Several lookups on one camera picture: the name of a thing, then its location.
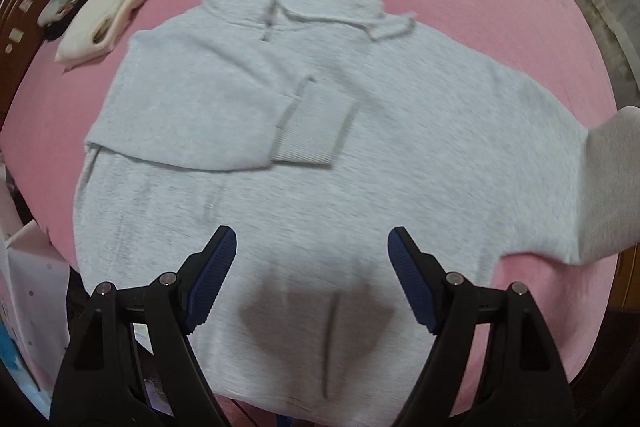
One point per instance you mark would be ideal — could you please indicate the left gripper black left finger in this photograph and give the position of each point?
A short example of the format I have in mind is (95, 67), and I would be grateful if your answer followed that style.
(100, 381)

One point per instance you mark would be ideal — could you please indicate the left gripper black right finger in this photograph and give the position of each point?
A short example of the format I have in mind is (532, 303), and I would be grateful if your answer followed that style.
(493, 361)

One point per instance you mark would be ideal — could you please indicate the light grey hoodie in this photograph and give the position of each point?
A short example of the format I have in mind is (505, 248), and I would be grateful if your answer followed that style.
(312, 128)

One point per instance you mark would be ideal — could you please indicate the white gift paper bag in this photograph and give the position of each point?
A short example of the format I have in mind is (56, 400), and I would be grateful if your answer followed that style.
(34, 281)

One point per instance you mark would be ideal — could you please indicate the cream folded garment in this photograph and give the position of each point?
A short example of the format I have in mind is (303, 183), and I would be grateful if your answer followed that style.
(94, 31)

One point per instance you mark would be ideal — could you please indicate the grey small folded cloth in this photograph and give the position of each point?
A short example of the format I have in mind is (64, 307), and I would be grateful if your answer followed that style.
(54, 11)

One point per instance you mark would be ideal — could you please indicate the pink fleece bed blanket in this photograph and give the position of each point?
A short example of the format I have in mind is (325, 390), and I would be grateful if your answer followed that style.
(42, 138)

